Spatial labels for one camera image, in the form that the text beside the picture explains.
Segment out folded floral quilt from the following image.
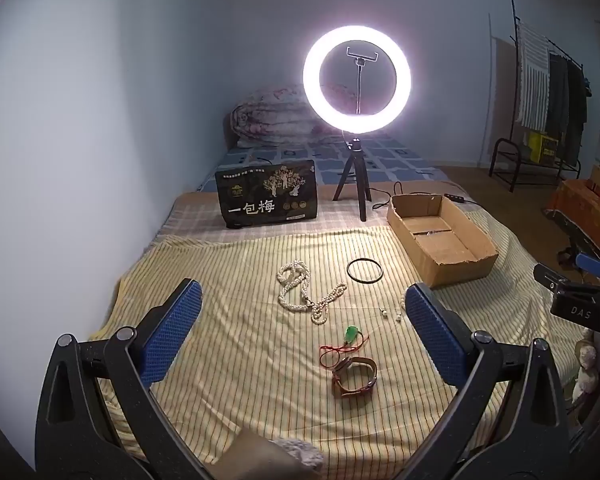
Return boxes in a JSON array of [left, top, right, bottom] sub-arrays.
[[223, 85, 361, 150]]

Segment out brown leather watch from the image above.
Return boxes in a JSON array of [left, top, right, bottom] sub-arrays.
[[331, 356, 379, 397]]

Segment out black power cable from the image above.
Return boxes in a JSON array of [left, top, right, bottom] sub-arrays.
[[365, 180, 481, 211]]

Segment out black bangle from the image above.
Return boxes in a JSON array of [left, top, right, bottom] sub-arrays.
[[346, 257, 384, 284]]

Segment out short pearl strand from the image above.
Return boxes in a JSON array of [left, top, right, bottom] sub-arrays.
[[309, 282, 349, 326]]

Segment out dark green hanging garment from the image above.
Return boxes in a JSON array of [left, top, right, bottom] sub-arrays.
[[547, 52, 571, 153]]

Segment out black snack bag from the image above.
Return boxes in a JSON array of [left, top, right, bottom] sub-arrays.
[[215, 159, 322, 229]]

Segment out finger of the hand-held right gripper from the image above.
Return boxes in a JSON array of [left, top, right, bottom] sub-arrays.
[[533, 262, 573, 295], [575, 252, 600, 282]]

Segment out black mini tripod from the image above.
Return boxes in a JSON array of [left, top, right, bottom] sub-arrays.
[[332, 135, 372, 222]]

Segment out cardboard box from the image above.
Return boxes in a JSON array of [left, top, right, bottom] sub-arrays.
[[386, 193, 499, 289]]

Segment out long white pearl necklace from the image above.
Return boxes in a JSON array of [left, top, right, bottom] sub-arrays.
[[277, 259, 315, 311]]

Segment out orange box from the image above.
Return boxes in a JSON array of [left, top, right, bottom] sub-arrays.
[[545, 165, 600, 261]]

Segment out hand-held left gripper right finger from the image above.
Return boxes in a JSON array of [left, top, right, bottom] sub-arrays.
[[404, 281, 573, 480]]

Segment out blue patterned bedsheet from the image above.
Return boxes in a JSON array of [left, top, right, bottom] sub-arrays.
[[215, 135, 448, 193]]

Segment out yellow striped blanket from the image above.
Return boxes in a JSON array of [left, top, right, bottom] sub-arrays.
[[87, 222, 588, 466]]

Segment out phone holder clamp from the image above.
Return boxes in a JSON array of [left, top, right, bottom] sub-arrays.
[[346, 46, 379, 116]]

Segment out black hanging garment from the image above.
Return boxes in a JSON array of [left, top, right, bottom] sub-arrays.
[[565, 57, 588, 166]]

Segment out brown checked bedsheet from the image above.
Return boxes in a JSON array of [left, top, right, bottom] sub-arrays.
[[155, 180, 486, 248]]

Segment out person's beige fuzzy clothing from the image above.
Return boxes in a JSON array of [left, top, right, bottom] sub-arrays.
[[215, 432, 326, 480]]

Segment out black clothes rack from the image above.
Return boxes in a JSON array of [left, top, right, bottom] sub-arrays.
[[490, 0, 588, 193]]

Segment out striped hanging cloth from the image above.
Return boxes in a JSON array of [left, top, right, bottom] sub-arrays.
[[517, 22, 551, 131]]

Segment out green pendant red cord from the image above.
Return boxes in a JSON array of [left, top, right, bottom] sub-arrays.
[[319, 325, 371, 368]]

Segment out white ring light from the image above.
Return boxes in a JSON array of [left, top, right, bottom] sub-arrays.
[[302, 23, 412, 136]]

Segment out yellow box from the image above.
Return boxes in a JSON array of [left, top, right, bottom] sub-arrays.
[[527, 131, 561, 163]]

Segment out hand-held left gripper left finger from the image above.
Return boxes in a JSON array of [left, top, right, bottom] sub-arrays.
[[34, 278, 216, 480]]

